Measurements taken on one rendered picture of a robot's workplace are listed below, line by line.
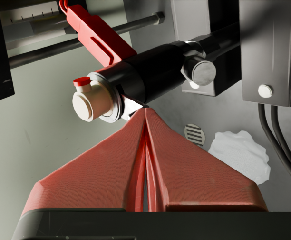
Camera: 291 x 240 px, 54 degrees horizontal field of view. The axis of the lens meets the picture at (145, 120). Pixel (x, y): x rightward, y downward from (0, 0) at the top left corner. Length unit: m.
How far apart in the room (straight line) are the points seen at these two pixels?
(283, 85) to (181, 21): 0.10
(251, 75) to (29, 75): 0.30
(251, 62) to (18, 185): 0.36
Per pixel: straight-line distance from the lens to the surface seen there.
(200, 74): 0.16
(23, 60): 0.34
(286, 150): 0.23
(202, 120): 0.49
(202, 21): 0.25
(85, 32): 0.18
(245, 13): 0.23
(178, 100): 0.50
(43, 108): 0.45
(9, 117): 0.43
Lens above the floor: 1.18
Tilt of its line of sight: 37 degrees down
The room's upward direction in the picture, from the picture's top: 121 degrees counter-clockwise
